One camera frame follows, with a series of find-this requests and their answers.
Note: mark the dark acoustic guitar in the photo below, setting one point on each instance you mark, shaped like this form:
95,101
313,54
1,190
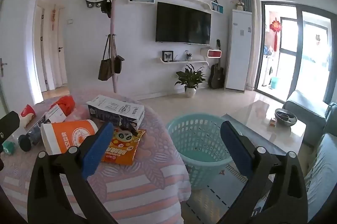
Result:
217,76

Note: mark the glass coffee table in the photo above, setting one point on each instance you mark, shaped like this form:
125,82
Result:
263,113

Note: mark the green capped clear bottle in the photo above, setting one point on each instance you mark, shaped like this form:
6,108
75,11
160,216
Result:
9,147

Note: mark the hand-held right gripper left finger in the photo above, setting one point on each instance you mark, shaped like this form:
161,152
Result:
98,145

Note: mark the grey ashtray bowl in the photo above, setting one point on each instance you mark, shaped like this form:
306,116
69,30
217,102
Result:
285,117

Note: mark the small box on coffee table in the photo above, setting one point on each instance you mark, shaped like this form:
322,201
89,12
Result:
272,122

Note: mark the pink coat rack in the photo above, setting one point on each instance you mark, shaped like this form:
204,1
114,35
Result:
113,29

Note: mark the dark bottle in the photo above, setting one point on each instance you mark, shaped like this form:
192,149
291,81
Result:
33,135

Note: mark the red knot hanging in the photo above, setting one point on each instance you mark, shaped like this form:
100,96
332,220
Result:
275,28

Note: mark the white low wall shelf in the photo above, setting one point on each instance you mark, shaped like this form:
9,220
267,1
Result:
184,62

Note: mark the teal bucket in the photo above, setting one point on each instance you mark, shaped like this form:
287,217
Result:
275,82

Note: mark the white printed carton box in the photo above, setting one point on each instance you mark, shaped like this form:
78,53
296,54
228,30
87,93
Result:
115,108

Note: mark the small black bag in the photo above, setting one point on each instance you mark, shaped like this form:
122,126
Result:
119,64

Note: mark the orange and white paper cup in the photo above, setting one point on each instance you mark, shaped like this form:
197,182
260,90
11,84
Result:
68,134

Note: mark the teal plastic basket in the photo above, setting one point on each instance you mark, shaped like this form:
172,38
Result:
200,160

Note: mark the small red and white cup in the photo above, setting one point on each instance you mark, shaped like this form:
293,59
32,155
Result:
27,112

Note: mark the red and white box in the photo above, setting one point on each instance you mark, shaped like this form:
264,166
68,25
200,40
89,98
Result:
213,53

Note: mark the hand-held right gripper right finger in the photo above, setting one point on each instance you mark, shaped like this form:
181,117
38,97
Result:
234,145

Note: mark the white interior door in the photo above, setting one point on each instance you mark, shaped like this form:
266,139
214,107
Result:
62,60

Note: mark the black picture frame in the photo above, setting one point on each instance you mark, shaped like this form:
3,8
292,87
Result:
167,56

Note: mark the black hanging hat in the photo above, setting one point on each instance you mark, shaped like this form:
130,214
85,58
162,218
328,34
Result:
106,8

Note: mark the small vase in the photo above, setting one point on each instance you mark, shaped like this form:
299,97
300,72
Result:
188,56

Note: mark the yellow orange snack packet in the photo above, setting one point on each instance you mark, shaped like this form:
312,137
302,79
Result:
123,151

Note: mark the brown tote bag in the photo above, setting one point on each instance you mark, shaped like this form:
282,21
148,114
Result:
106,70

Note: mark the small white box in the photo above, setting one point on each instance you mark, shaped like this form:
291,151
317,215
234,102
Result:
56,113

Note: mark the sliding glass door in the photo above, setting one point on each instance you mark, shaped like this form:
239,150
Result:
297,55

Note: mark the red door hanging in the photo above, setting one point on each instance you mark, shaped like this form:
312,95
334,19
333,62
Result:
53,16

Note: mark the white washing machine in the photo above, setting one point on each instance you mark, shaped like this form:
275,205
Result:
269,68

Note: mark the red plastic bag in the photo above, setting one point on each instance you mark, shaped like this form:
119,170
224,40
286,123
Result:
65,104

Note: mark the potted green plant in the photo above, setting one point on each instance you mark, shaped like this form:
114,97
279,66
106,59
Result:
190,79

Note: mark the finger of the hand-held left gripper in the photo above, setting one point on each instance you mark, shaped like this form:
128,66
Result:
9,125

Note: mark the ornament on air conditioner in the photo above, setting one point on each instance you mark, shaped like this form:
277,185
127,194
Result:
239,5

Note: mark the grey sofa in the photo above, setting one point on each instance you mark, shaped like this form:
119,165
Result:
323,160

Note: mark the black flat television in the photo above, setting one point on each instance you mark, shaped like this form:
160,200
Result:
183,22

